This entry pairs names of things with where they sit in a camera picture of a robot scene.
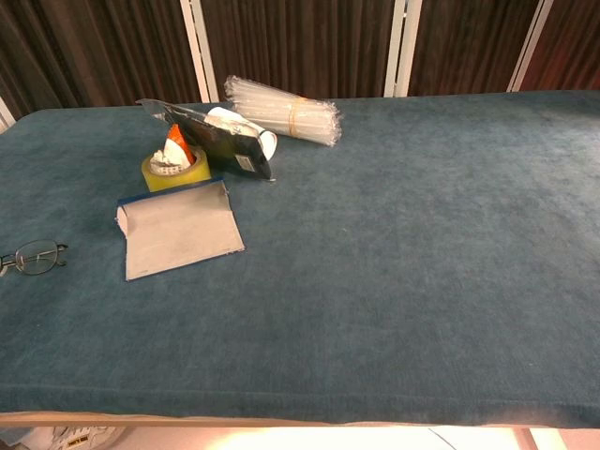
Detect blue table cloth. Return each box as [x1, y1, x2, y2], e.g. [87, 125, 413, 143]
[0, 89, 600, 429]

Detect orange white crumpled wrapper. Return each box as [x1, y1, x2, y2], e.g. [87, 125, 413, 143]
[148, 123, 199, 169]

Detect white partition frame post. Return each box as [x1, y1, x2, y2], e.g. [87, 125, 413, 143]
[179, 0, 220, 104]
[383, 0, 424, 98]
[506, 0, 557, 93]
[0, 95, 17, 133]

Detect blue glasses case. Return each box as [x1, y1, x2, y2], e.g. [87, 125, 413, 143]
[115, 180, 247, 282]

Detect black item in clear bag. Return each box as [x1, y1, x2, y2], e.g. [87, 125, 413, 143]
[135, 97, 278, 184]

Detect dark brown pleated curtain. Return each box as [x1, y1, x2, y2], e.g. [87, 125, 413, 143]
[0, 0, 600, 121]

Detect black rimmed eyeglasses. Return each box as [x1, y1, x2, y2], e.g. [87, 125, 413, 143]
[0, 239, 69, 278]

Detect white paper cup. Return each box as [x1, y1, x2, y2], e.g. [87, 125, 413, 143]
[205, 106, 279, 163]

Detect white sneaker under table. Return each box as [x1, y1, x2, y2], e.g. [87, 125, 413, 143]
[38, 426, 126, 450]

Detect bundle of wrapped clear straws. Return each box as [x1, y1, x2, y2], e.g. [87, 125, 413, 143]
[223, 74, 343, 149]

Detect yellow tape roll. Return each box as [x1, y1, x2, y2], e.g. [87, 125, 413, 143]
[142, 148, 213, 193]

